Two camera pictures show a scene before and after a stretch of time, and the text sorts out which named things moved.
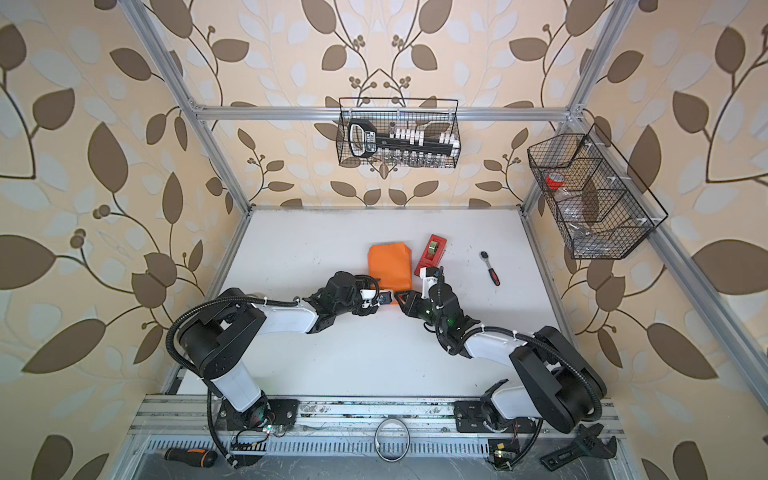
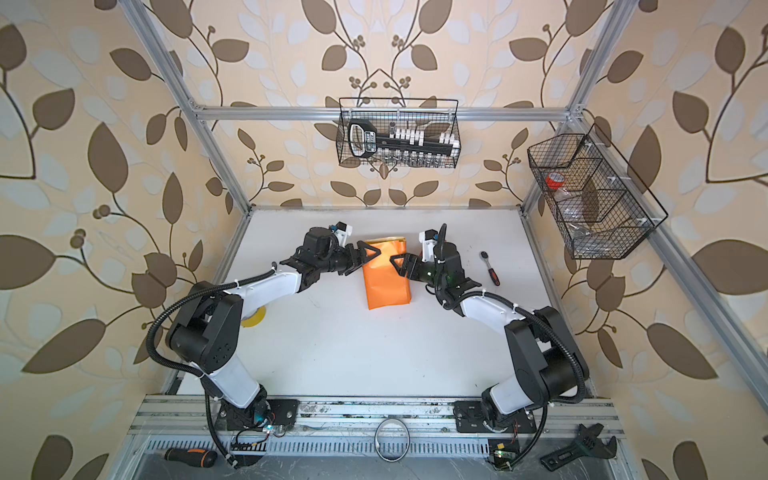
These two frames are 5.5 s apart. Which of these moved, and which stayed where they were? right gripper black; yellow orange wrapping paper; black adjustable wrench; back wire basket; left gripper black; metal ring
Moved: left gripper black; right gripper black
Stayed: back wire basket; black adjustable wrench; metal ring; yellow orange wrapping paper
